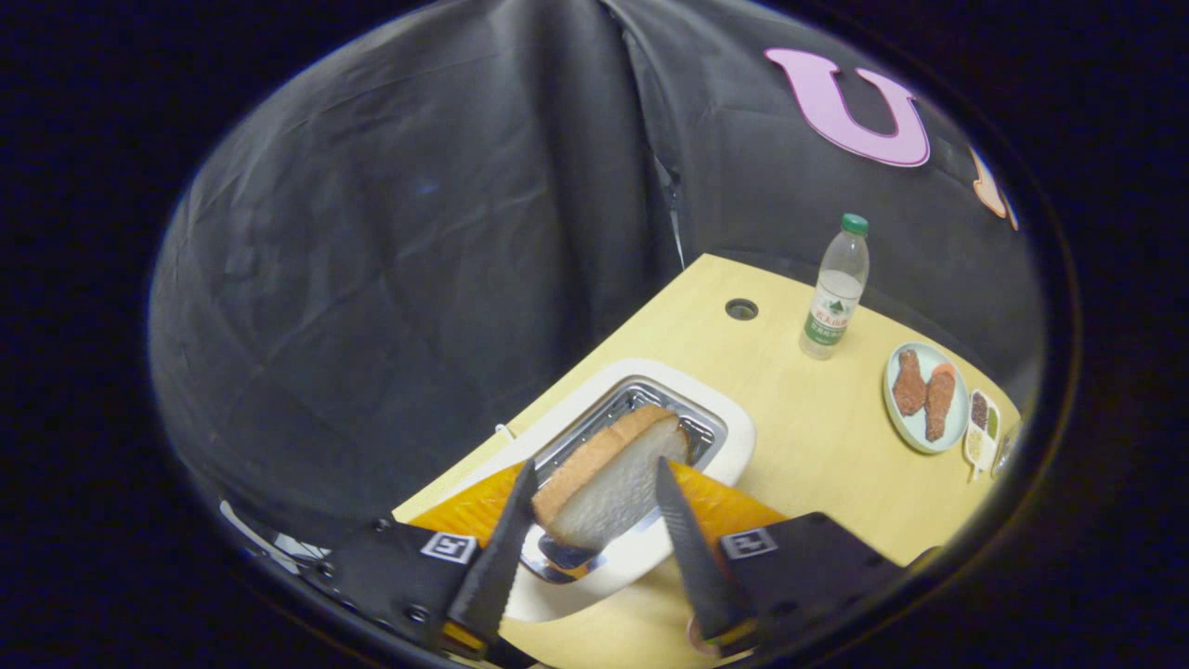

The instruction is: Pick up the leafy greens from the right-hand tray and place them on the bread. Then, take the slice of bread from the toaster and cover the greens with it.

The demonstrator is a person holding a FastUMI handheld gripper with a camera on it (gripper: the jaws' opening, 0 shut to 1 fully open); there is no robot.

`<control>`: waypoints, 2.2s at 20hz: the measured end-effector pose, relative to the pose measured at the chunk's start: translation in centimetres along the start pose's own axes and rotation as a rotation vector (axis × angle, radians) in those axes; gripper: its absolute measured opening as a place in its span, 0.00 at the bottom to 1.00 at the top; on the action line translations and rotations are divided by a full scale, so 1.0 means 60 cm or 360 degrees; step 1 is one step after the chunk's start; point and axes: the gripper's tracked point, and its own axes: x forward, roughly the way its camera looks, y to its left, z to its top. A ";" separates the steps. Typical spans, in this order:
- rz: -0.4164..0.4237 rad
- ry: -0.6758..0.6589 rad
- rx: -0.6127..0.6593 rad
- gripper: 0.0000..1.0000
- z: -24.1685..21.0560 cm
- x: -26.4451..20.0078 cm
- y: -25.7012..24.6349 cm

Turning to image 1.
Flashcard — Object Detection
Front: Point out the white toaster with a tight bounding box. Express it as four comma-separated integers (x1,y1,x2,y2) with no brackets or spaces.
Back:
437,358,757,623

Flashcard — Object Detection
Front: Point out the white three-compartment condiment dish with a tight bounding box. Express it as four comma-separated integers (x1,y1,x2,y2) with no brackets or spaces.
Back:
962,388,1002,482

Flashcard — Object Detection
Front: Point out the clear plastic water bottle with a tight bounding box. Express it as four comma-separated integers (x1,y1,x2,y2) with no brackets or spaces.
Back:
799,213,871,361

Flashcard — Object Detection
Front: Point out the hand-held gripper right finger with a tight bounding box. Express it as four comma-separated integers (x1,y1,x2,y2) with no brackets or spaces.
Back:
655,455,907,651

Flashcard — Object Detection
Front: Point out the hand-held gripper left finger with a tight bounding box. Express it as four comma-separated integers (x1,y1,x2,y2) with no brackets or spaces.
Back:
311,458,540,656

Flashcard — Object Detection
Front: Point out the clear square glass container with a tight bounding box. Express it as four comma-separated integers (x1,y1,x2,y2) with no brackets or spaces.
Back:
992,418,1023,479

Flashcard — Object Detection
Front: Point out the brown meat patty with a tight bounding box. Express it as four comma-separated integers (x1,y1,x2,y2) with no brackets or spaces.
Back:
892,349,928,416
924,363,958,442

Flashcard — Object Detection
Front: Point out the plain bread slice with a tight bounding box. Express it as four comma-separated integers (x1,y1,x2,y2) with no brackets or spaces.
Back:
531,403,690,553

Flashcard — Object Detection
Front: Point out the pale green oval plate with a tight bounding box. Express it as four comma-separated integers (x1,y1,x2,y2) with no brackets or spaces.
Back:
882,342,971,454

